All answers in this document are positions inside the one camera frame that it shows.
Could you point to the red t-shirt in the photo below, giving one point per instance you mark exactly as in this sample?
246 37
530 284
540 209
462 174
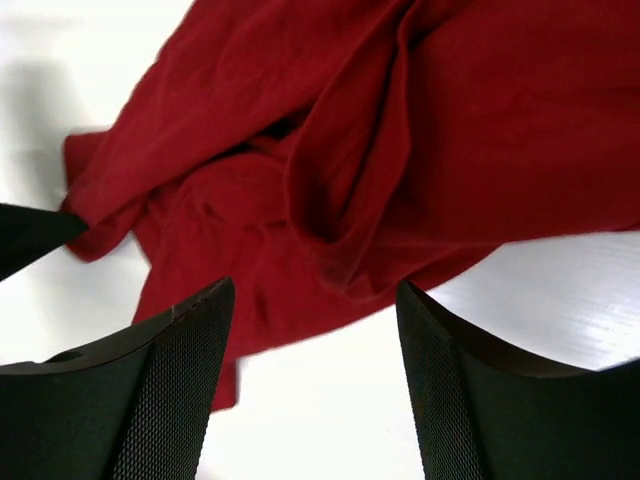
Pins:
321 152

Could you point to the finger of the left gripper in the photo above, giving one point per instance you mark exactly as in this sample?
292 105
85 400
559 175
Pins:
28 234

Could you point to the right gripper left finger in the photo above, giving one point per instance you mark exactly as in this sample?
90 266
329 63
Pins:
132 405

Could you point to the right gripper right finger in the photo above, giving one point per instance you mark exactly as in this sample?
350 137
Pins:
486 409

